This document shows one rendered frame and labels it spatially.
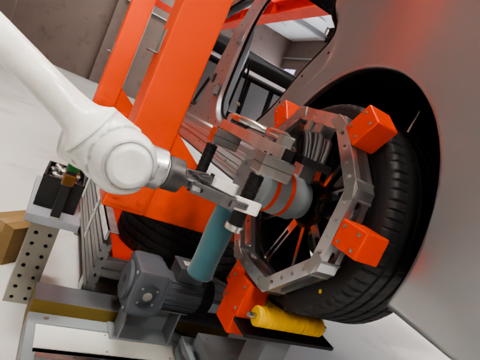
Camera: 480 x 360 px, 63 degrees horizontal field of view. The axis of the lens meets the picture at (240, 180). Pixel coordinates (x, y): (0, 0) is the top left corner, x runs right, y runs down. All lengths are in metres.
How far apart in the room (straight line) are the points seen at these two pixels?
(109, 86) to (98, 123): 2.73
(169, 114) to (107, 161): 0.88
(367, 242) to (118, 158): 0.57
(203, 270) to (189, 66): 0.71
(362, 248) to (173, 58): 0.91
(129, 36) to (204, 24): 1.93
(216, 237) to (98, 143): 0.71
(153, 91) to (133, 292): 0.70
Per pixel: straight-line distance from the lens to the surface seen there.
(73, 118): 0.64
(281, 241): 1.30
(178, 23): 1.45
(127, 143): 0.59
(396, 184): 1.02
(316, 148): 0.96
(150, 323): 1.72
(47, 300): 1.63
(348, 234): 0.94
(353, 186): 0.97
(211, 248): 1.25
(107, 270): 1.73
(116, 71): 3.35
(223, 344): 1.57
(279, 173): 0.92
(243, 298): 1.21
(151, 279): 1.41
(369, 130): 1.01
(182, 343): 1.60
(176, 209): 1.55
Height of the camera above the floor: 0.98
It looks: 7 degrees down
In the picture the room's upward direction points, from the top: 24 degrees clockwise
